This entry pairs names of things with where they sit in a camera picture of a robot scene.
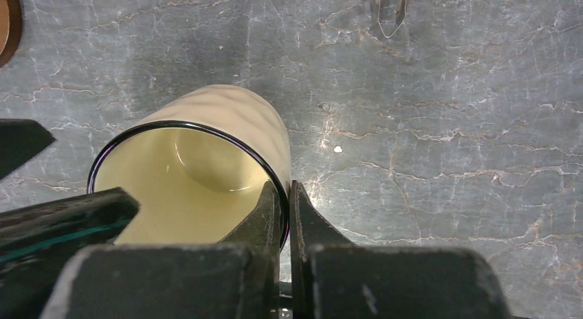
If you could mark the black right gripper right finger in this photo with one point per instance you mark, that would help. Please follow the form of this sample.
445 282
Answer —
334 278

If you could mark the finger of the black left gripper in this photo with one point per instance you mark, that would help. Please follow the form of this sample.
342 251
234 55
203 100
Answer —
37 241
21 140

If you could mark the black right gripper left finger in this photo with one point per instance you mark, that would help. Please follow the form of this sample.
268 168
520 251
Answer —
234 278

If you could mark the beige mug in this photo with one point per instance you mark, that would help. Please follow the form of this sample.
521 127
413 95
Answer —
197 166

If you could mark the metal serving tongs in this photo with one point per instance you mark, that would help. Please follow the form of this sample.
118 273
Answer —
387 16

